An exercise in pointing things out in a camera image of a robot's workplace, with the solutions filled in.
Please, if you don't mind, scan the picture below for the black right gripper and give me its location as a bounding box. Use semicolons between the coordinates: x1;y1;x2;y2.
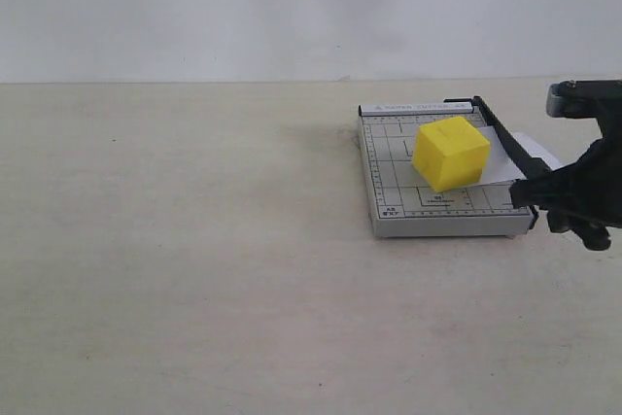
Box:
510;79;621;228

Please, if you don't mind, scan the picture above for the black cutter blade arm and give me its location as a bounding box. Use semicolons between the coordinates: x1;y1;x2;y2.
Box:
471;94;611;252

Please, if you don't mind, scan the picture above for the white paper sheet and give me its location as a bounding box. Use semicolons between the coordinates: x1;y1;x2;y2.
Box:
512;132;563;170
470;126;524;187

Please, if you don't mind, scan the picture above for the yellow cube block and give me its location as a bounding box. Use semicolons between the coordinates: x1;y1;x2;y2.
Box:
412;116;491;192

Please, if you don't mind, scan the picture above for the grey paper cutter base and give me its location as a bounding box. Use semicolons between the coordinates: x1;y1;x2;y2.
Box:
358;97;538;238

